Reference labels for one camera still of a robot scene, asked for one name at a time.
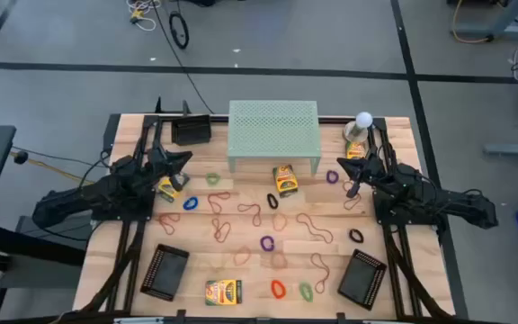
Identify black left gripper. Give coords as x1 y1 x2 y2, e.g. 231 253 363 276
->
148 148 193 192

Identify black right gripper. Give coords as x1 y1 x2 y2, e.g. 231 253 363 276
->
337 157 387 199

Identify black slotted plastic basket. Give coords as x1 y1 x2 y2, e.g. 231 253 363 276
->
336 248 389 311
139 243 191 302
170 113 212 147

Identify yellow green crayon box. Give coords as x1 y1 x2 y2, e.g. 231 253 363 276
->
272 164 299 199
345 141 369 161
204 279 244 307
156 175 192 204

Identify long red rubber band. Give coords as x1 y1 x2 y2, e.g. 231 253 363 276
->
295 212 335 245

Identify yellow rubber band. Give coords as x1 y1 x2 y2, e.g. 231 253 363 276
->
197 250 236 274
240 189 279 209

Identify grey desk leg base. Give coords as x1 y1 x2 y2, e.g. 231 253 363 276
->
453 0 518 42

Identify white bulb table lamp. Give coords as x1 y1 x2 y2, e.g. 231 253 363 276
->
343 111 374 144

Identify green perforated metal shelf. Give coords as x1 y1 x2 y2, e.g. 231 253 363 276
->
227 99 322 176

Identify grey floor bar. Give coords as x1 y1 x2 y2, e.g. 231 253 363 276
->
483 142 518 158

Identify long black floor cable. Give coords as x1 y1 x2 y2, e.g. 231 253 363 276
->
150 0 216 115

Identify black looped floor cable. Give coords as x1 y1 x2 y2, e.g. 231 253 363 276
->
168 10 191 50

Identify red-orange spiral coil bracelet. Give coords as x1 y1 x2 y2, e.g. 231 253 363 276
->
269 279 287 301

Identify white and yellow cables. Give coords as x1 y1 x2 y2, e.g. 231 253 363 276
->
125 0 162 32

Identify yellow cord with black knob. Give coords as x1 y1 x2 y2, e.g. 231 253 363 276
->
9 150 101 186

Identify yellow floor cable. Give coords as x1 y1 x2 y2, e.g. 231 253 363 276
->
451 0 494 45

